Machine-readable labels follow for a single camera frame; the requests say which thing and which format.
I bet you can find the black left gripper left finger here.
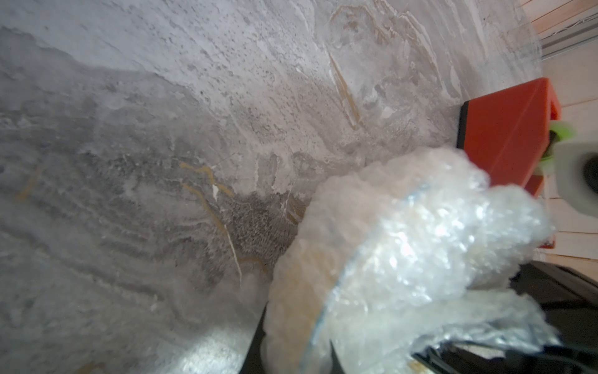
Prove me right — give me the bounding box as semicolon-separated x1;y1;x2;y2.
239;306;267;374

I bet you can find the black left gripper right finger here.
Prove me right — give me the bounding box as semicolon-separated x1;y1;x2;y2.
330;341;345;374

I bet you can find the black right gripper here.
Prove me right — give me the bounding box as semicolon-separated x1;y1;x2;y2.
411;262;597;373

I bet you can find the clear bubble wrap sheet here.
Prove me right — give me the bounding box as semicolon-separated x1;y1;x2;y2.
261;147;553;373

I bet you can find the red tape dispenser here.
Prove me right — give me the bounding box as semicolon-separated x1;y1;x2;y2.
456;77;562;249

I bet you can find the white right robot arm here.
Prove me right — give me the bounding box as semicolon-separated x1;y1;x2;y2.
414;132;597;373

